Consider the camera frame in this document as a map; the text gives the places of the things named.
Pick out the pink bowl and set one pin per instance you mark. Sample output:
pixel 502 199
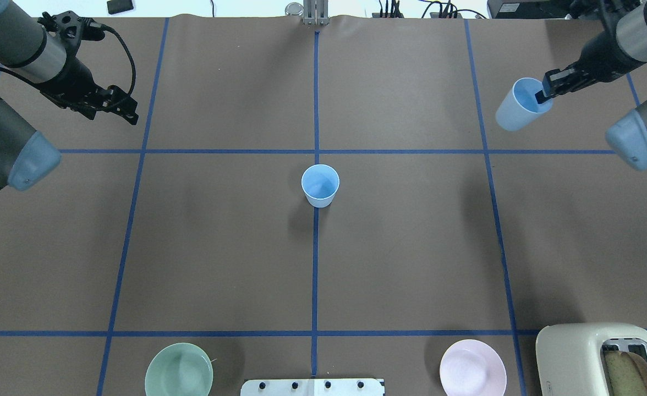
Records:
pixel 471 367

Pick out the green bowl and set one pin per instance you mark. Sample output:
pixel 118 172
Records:
pixel 179 369

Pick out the blue cup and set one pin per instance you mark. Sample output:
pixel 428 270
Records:
pixel 519 107
pixel 320 183

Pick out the orange black usb hub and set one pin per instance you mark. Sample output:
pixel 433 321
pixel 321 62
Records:
pixel 445 11

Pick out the toast slice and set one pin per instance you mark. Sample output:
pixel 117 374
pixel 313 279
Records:
pixel 626 373

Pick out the small black device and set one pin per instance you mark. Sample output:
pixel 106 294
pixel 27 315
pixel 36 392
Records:
pixel 115 7

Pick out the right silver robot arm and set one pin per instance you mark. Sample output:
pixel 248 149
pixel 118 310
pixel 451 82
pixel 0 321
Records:
pixel 624 27

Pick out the aluminium frame post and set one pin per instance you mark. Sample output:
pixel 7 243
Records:
pixel 315 12

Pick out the cream toaster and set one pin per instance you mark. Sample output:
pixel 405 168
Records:
pixel 602 358

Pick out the black laptop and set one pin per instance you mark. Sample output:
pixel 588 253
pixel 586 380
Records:
pixel 549 8

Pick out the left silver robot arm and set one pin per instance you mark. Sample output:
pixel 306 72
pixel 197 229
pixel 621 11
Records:
pixel 43 54

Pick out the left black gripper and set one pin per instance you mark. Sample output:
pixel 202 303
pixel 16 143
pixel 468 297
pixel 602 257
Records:
pixel 74 73

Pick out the white pedestal column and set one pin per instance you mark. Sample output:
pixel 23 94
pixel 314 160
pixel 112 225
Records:
pixel 314 386

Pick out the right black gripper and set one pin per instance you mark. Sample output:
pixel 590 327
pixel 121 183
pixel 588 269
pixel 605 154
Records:
pixel 597 60

